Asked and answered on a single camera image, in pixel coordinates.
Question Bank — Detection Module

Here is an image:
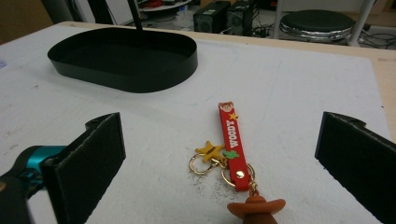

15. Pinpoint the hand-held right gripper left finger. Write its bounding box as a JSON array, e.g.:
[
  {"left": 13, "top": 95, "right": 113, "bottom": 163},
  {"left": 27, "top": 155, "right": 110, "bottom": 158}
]
[{"left": 40, "top": 112, "right": 127, "bottom": 224}]

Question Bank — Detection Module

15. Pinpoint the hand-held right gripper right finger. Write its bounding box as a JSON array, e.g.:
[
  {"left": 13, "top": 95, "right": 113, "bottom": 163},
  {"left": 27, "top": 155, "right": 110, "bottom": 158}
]
[{"left": 314, "top": 111, "right": 396, "bottom": 224}]

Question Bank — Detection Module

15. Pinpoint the black oval tray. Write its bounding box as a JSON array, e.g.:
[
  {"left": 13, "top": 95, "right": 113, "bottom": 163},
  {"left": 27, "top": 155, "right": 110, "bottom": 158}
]
[{"left": 47, "top": 26, "right": 199, "bottom": 93}]

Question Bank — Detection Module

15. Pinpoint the red strap keychain with charms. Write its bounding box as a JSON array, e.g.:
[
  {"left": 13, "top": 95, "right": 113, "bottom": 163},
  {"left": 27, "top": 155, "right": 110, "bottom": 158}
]
[{"left": 188, "top": 101, "right": 287, "bottom": 224}]

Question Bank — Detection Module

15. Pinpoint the round black stool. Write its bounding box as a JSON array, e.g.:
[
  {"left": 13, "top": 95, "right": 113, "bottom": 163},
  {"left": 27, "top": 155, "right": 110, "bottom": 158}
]
[{"left": 279, "top": 8, "right": 357, "bottom": 43}]

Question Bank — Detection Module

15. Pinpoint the black metal stand pole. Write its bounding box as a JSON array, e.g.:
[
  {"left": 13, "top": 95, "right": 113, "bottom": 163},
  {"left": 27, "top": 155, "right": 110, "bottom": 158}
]
[{"left": 127, "top": 0, "right": 144, "bottom": 32}]

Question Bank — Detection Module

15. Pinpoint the round white shelf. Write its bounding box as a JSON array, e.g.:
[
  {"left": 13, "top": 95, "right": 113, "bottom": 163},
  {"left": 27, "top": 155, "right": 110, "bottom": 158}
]
[{"left": 138, "top": 0, "right": 194, "bottom": 13}]

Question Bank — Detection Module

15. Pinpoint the black computer box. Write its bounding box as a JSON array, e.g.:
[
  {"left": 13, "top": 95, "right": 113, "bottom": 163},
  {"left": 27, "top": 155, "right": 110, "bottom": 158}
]
[
  {"left": 192, "top": 0, "right": 232, "bottom": 34},
  {"left": 226, "top": 0, "right": 255, "bottom": 36}
]

